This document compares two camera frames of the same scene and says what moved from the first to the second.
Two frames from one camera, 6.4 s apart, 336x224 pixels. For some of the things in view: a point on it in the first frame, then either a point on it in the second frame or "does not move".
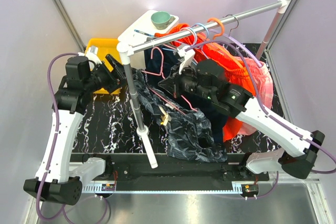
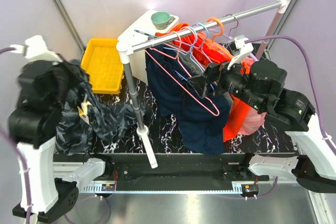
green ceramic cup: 161,20 does not move
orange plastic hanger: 217,35 does not move
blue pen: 148,34 does not move
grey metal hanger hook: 233,27 does not move
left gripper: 117,77 to 77,77
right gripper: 172,84 to 199,83
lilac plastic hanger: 260,64 does not move
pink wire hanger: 161,74 to 148,51
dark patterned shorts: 189,137 to 85,123
